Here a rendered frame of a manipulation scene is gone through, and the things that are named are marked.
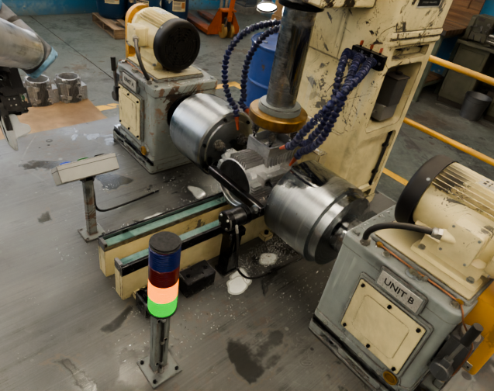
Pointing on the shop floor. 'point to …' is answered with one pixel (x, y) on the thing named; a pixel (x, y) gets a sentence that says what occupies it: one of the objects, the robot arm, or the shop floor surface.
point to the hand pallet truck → (228, 27)
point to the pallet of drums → (107, 8)
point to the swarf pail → (474, 105)
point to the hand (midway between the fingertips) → (12, 146)
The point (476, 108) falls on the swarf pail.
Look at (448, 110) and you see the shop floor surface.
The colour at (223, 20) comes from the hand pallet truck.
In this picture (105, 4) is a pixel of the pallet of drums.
